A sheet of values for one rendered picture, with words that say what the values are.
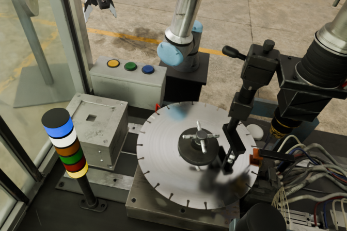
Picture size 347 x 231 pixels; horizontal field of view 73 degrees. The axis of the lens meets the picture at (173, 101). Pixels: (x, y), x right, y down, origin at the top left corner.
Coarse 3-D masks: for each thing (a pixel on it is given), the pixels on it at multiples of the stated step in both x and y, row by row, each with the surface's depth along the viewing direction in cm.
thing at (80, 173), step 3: (87, 165) 54; (84, 168) 52; (87, 168) 54; (78, 171) 51; (81, 171) 52; (84, 171) 53; (69, 174) 52; (72, 174) 52; (75, 174) 52; (78, 174) 52; (81, 174) 53; (84, 174) 54; (72, 177) 53; (75, 177) 53; (78, 177) 53
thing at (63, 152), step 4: (76, 140) 46; (72, 144) 45; (76, 144) 46; (56, 148) 44; (60, 148) 44; (64, 148) 44; (68, 148) 45; (72, 148) 45; (76, 148) 47; (60, 152) 45; (64, 152) 45; (68, 152) 45; (72, 152) 46; (64, 156) 46; (68, 156) 46
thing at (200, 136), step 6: (198, 126) 62; (198, 132) 60; (204, 132) 61; (186, 138) 60; (192, 138) 60; (198, 138) 59; (204, 138) 59; (198, 144) 61; (204, 144) 59; (204, 150) 57
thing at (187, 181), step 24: (168, 120) 69; (192, 120) 70; (216, 120) 71; (144, 144) 63; (168, 144) 63; (144, 168) 58; (168, 168) 59; (192, 168) 59; (216, 168) 60; (240, 168) 60; (168, 192) 55; (192, 192) 55; (216, 192) 56; (240, 192) 56
